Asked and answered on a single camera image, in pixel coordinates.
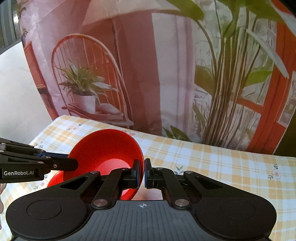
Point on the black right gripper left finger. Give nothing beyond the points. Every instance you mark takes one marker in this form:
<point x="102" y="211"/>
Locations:
<point x="114" y="184"/>

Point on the red plastic bowl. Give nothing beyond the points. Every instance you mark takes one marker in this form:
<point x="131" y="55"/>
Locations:
<point x="98" y="154"/>

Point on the printed plant chair backdrop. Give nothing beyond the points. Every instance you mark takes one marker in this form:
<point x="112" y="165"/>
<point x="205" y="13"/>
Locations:
<point x="220" y="73"/>

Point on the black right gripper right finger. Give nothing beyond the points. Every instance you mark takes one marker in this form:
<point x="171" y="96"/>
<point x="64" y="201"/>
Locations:
<point x="165" y="180"/>

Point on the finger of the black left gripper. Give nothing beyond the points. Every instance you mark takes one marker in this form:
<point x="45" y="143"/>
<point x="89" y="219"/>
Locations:
<point x="60" y="162"/>

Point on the yellow plaid floral tablecloth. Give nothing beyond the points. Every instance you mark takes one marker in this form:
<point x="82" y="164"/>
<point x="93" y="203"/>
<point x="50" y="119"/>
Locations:
<point x="272" y="177"/>

